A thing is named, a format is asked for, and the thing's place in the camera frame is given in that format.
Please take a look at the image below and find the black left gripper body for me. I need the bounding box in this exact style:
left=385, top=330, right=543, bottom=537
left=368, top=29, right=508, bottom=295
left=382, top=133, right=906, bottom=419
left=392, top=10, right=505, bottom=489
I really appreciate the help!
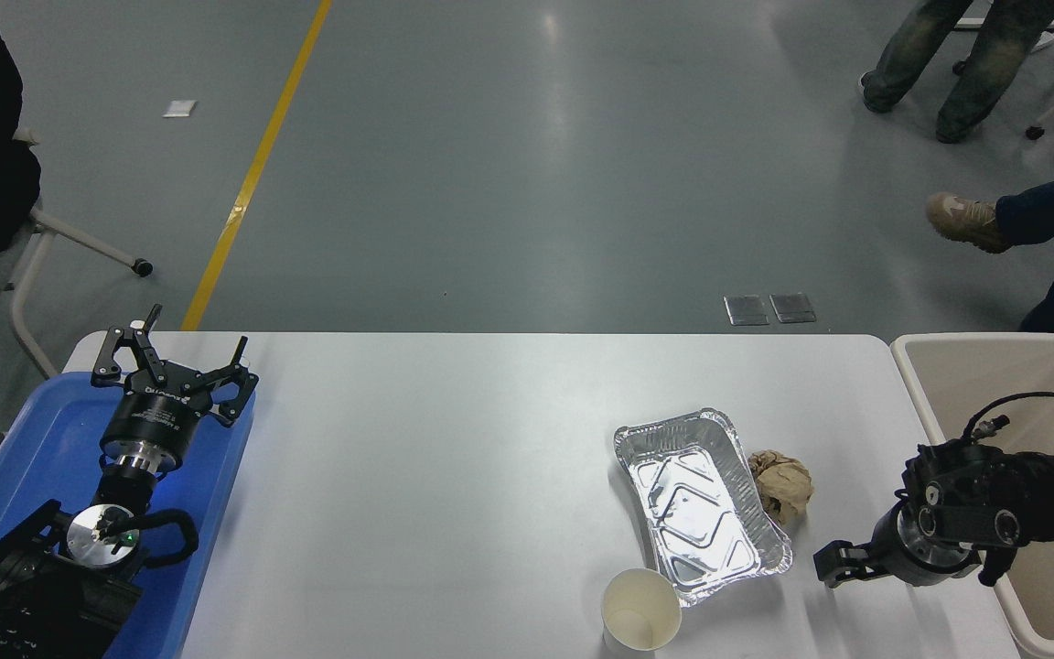
left=100, top=362, right=217, bottom=464

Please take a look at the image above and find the rectangular foil tray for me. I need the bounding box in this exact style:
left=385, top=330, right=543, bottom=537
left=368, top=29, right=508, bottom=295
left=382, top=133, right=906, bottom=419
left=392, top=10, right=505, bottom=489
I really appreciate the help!
left=614, top=408, right=793, bottom=608

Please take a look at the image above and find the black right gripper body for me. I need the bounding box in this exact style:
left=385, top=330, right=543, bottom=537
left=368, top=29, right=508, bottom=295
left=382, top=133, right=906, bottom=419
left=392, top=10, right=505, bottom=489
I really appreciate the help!
left=868, top=502, right=938, bottom=587

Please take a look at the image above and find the white paper cup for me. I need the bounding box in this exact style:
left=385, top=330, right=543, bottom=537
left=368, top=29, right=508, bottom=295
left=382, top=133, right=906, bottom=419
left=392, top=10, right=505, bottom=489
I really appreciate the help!
left=602, top=568, right=683, bottom=653

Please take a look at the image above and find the crumpled tan paper ball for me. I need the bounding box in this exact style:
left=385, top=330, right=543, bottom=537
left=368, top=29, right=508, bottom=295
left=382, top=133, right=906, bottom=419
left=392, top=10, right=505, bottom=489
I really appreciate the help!
left=747, top=449, right=814, bottom=528

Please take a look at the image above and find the blue plastic tray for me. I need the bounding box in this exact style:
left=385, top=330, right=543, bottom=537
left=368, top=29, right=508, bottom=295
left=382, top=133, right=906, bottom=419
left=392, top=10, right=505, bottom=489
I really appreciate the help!
left=0, top=371, right=256, bottom=659

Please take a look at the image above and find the metal floor plate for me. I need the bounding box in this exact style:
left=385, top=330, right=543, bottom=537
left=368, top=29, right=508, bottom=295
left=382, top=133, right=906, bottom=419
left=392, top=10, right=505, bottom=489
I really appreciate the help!
left=769, top=293, right=817, bottom=325
left=725, top=295, right=770, bottom=327

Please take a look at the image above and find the large pale plastic bin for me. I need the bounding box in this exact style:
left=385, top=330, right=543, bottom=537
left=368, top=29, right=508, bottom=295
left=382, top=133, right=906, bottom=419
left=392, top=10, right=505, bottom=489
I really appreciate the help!
left=890, top=333, right=1054, bottom=659

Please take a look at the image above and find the standing person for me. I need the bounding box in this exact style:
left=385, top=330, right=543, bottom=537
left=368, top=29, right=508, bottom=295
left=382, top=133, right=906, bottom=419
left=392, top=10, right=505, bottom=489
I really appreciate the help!
left=859, top=0, right=1054, bottom=145

